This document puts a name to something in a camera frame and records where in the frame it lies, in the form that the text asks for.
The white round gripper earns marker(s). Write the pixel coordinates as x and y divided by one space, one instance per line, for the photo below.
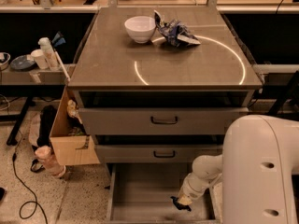
191 190

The dark blue rxbar wrapper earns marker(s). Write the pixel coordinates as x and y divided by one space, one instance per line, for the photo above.
178 205

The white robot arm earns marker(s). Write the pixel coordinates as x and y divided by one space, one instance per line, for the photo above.
260 156

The grey open bottom drawer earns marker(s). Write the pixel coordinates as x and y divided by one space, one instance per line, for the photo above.
143 193

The grey middle drawer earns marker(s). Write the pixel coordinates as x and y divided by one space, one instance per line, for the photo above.
154 153

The grey top drawer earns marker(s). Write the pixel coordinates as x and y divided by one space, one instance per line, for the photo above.
159 121

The grey drawer cabinet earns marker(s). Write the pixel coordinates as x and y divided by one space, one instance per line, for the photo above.
113 71

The brown cardboard box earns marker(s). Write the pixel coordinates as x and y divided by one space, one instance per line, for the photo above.
70 149

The pink plastic bottle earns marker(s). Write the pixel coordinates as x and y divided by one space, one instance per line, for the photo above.
48 159

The black bag on floor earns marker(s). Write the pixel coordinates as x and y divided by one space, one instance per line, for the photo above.
40 127

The crumpled blue chip bag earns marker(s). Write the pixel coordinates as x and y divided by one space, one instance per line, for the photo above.
175 32

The white ceramic bowl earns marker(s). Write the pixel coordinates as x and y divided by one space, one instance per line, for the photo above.
140 28

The black table leg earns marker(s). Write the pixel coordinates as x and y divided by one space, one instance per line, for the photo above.
12 141

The grey side shelf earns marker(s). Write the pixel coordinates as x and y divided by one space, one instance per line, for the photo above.
33 77

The white spray bottle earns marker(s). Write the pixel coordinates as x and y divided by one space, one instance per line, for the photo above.
49 53

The white paper cup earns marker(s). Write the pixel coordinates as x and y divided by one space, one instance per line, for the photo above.
40 59

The blue round plate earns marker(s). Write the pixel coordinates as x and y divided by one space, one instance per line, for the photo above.
23 63

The small bowl at left edge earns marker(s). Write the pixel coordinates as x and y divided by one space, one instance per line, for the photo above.
4 60

